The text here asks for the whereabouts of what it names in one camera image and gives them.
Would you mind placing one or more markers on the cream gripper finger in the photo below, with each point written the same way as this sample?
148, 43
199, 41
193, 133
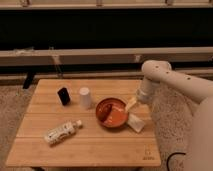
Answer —
130, 104

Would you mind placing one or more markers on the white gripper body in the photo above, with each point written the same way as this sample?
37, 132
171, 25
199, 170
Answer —
146, 90

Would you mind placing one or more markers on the orange ceramic bowl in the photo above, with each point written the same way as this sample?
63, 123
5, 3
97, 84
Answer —
110, 113

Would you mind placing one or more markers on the white sponge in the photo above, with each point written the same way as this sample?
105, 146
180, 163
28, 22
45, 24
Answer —
135, 123

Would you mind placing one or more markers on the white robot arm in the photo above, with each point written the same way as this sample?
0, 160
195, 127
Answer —
199, 156

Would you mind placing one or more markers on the white paper cup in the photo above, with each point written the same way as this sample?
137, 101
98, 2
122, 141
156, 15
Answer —
85, 97

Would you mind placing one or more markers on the wooden table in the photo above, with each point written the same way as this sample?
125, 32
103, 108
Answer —
93, 145

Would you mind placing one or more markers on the white plastic bottle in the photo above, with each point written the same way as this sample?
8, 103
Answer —
63, 131

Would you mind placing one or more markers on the long grey bench rail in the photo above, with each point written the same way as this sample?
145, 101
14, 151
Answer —
103, 56

